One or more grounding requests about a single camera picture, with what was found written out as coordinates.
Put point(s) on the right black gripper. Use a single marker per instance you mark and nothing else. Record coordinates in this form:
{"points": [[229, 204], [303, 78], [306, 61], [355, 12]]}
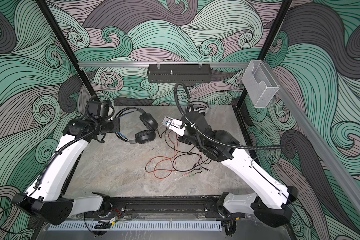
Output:
{"points": [[187, 138]]}

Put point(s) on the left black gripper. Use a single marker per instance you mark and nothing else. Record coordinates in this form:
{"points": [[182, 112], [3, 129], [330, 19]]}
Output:
{"points": [[116, 121]]}

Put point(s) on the black blue headphones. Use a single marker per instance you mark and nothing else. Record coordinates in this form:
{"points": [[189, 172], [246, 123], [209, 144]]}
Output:
{"points": [[137, 119]]}

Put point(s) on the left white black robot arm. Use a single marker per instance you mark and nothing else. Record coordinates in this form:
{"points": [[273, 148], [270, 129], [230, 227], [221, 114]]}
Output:
{"points": [[44, 199]]}

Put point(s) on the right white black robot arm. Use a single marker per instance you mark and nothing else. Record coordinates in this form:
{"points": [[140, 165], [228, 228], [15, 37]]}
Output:
{"points": [[270, 202]]}

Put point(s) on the white black headphones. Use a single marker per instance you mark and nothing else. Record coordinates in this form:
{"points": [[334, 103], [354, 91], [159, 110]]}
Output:
{"points": [[200, 107]]}

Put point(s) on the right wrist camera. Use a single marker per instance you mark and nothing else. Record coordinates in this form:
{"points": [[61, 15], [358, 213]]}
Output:
{"points": [[174, 125]]}

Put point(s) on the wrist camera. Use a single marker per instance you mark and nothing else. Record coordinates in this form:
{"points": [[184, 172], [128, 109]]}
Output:
{"points": [[174, 125], [103, 109]]}

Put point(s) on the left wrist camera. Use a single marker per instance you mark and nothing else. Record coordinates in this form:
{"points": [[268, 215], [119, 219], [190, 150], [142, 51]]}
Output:
{"points": [[103, 109]]}

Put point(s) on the black perforated wall tray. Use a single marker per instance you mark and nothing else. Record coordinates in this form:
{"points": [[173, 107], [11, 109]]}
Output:
{"points": [[179, 73]]}

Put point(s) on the aluminium rail back wall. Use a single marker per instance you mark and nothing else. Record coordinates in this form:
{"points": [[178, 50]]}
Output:
{"points": [[126, 64]]}

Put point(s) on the aluminium rail wall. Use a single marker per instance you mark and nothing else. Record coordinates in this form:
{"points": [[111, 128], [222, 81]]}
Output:
{"points": [[126, 64], [344, 179]]}

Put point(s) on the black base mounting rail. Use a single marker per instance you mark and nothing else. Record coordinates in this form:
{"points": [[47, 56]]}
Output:
{"points": [[165, 205]]}

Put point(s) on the clear plastic wall bin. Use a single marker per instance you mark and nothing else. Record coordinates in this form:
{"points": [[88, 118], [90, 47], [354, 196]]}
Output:
{"points": [[260, 83]]}

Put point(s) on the black frame post left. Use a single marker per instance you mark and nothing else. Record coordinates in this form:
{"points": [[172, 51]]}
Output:
{"points": [[66, 47]]}

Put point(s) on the black frame post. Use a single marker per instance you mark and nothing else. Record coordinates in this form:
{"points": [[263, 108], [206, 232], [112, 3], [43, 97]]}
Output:
{"points": [[276, 25], [66, 47]]}

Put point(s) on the white slotted cable duct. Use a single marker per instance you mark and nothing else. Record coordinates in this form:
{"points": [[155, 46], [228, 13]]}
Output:
{"points": [[142, 226]]}

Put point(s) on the black frame post right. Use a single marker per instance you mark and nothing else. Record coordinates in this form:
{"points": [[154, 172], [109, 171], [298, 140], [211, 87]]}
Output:
{"points": [[276, 25]]}

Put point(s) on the aluminium rail right wall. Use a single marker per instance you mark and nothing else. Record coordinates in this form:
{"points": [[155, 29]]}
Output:
{"points": [[344, 179]]}

